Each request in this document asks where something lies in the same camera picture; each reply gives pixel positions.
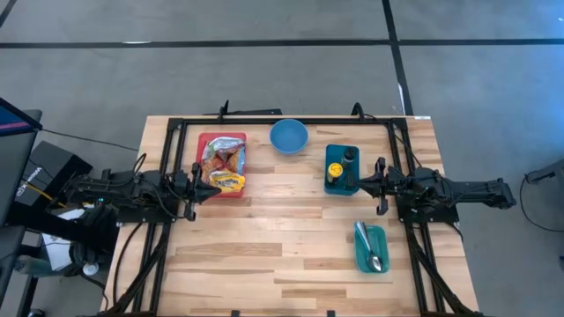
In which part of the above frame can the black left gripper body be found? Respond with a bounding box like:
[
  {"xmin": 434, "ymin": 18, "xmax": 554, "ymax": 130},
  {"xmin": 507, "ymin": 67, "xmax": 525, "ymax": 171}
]
[{"xmin": 174, "ymin": 161, "xmax": 198, "ymax": 222}]

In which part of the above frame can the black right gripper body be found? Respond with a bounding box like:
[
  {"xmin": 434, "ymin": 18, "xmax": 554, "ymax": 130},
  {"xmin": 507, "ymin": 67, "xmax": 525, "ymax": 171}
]
[{"xmin": 373, "ymin": 156, "xmax": 402, "ymax": 217}]

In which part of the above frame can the red ramen packet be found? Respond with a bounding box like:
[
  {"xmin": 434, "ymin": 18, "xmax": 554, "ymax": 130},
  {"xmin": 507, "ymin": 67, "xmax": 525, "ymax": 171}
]
[{"xmin": 198, "ymin": 151, "xmax": 224, "ymax": 182}]

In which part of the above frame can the yellow ramen packet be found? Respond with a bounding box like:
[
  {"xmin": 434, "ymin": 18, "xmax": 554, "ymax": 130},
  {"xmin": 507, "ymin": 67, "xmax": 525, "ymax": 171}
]
[{"xmin": 208, "ymin": 169, "xmax": 247, "ymax": 194}]

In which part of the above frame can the yellow lid spice jar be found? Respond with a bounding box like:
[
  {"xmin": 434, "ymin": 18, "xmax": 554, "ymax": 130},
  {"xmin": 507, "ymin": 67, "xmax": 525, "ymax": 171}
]
[{"xmin": 326, "ymin": 161, "xmax": 345, "ymax": 185}]

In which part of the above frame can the green pink ramen packet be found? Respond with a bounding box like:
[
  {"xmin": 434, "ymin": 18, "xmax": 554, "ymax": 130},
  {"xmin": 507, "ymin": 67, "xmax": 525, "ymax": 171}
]
[{"xmin": 206, "ymin": 136, "xmax": 247, "ymax": 166}]

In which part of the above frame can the teal silicone spoon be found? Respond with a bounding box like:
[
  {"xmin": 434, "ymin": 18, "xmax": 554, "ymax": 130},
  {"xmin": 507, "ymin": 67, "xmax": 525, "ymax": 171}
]
[{"xmin": 353, "ymin": 222, "xmax": 374, "ymax": 268}]

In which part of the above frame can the red plastic bin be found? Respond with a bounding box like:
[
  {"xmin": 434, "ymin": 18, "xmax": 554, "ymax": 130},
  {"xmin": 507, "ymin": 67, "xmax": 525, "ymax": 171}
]
[{"xmin": 193, "ymin": 131, "xmax": 248, "ymax": 199}]

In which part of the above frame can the blue plastic bin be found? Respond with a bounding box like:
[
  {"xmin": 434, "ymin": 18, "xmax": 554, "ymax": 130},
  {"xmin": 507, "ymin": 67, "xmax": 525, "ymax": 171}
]
[{"xmin": 324, "ymin": 144, "xmax": 361, "ymax": 196}]

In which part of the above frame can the mint green plastic bin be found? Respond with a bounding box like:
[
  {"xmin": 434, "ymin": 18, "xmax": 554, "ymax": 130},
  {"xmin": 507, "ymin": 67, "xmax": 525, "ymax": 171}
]
[{"xmin": 352, "ymin": 221, "xmax": 391, "ymax": 275}]

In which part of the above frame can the light blue bowl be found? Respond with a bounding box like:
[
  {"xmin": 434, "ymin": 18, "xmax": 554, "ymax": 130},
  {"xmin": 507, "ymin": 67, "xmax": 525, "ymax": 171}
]
[{"xmin": 269, "ymin": 118, "xmax": 309, "ymax": 156}]

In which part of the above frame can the black equipment case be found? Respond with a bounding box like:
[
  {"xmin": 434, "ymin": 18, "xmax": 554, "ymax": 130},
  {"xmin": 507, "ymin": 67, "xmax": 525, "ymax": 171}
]
[{"xmin": 15, "ymin": 139, "xmax": 94, "ymax": 208}]

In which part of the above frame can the white paper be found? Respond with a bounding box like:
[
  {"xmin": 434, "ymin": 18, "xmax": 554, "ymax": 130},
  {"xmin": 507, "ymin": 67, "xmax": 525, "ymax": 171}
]
[{"xmin": 41, "ymin": 232, "xmax": 74, "ymax": 272}]

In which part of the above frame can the monitor with blue screen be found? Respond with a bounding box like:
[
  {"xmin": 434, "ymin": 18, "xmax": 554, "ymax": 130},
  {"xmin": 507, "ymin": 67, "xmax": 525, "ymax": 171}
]
[{"xmin": 0, "ymin": 96, "xmax": 44, "ymax": 228}]

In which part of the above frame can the black floor cable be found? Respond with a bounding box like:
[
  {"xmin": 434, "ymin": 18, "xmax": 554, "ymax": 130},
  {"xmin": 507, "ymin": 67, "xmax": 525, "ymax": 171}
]
[
  {"xmin": 40, "ymin": 127, "xmax": 140, "ymax": 153},
  {"xmin": 519, "ymin": 174, "xmax": 564, "ymax": 234}
]

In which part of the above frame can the yellow cable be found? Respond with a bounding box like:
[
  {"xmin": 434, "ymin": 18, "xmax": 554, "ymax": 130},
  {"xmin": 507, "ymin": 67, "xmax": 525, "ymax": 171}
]
[{"xmin": 25, "ymin": 181, "xmax": 68, "ymax": 209}]

